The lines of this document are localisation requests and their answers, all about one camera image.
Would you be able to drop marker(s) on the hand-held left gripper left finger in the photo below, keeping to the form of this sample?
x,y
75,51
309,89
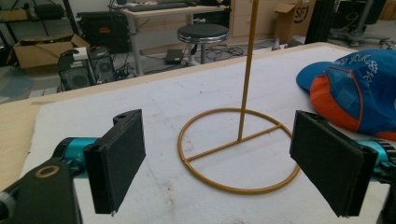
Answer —
x,y
120,161

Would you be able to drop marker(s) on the black office chair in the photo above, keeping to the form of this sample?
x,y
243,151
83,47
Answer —
x,y
358,18

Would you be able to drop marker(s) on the black power adapter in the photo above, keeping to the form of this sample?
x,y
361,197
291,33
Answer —
x,y
173,56

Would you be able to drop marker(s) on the blue and orange cap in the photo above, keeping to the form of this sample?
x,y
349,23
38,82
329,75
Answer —
x,y
355,90

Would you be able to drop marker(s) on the black round stool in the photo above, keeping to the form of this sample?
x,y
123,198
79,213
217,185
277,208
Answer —
x,y
203,34

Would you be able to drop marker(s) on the black equipment case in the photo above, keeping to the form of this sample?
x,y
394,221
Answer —
x,y
104,31

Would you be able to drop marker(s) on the black computer tower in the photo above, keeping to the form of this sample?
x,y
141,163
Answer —
x,y
102,65
74,74

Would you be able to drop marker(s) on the black metal shelf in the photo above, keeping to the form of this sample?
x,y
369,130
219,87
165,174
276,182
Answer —
x,y
34,18

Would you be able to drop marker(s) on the open cardboard box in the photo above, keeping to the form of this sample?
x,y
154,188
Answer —
x,y
43,51

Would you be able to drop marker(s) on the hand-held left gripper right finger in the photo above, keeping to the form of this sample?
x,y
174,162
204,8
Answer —
x,y
333,161

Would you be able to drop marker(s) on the gold metal hat stand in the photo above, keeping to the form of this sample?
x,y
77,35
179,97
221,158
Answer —
x,y
246,93

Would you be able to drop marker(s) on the printed cardboard box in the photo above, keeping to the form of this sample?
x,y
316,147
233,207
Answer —
x,y
292,20

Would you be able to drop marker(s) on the light wooden desk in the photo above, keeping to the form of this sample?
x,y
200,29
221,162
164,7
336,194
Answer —
x,y
168,14

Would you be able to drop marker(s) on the black keyboard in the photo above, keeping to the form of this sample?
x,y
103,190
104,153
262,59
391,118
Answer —
x,y
157,6

